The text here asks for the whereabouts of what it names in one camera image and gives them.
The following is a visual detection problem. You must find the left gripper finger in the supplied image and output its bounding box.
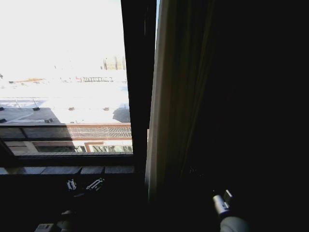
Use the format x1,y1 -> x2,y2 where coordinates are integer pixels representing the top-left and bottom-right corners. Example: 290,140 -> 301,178
66,178 -> 77,192
85,177 -> 105,192

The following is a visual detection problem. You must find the beige fabric curtain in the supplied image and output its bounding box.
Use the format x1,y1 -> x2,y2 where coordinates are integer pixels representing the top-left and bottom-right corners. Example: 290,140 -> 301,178
144,0 -> 309,232

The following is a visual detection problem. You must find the grey stone window sill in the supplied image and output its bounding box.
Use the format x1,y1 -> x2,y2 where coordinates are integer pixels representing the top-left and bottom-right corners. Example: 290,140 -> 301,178
0,165 -> 136,175

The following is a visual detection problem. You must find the brick parapet with lattice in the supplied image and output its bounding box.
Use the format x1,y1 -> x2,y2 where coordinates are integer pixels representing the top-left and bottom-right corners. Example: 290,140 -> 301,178
0,122 -> 132,141

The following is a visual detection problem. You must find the distant tall building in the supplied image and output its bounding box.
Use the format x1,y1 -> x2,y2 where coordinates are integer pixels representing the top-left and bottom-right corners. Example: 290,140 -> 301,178
102,56 -> 127,71

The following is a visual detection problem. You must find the dark window frame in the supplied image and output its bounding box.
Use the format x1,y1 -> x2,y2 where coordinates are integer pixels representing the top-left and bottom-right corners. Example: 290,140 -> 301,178
0,0 -> 158,167

